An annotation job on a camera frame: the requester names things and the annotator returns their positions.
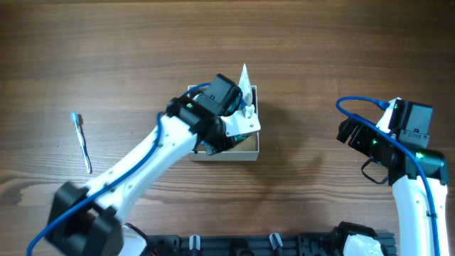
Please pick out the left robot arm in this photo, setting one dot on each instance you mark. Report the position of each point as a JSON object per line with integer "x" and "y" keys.
{"x": 91, "y": 220}

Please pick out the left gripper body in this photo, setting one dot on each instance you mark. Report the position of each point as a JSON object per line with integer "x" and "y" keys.
{"x": 220, "y": 145}

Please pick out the white blue toothbrush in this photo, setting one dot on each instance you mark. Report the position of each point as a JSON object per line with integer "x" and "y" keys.
{"x": 76, "y": 120}

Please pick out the white cardboard box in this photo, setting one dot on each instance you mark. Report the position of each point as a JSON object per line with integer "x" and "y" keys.
{"x": 248, "y": 150}

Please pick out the white lotion tube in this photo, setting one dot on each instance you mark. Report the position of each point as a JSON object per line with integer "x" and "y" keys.
{"x": 245, "y": 86}

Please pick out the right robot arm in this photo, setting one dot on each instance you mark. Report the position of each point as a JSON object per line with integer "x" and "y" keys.
{"x": 418, "y": 176}

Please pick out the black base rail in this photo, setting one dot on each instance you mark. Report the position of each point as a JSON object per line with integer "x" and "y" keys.
{"x": 303, "y": 244}

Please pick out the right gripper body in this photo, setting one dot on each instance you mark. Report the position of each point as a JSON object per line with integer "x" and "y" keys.
{"x": 354, "y": 130}

